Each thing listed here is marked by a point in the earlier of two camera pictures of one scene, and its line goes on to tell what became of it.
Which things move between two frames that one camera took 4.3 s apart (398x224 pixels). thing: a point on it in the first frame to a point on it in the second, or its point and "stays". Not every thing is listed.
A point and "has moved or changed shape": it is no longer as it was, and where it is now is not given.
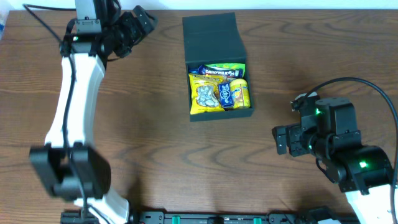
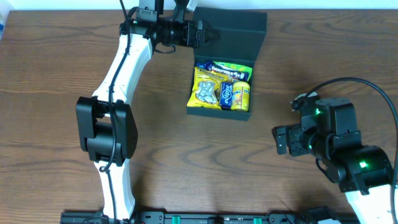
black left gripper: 140,20 to 198,33
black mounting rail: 320,215 stays
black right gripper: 282,140 stays
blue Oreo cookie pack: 194,71 to 202,65
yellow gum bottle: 240,91 stays
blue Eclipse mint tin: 225,95 stays
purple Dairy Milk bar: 208,70 has moved or changed shape
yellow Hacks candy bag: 204,93 has moved or changed shape
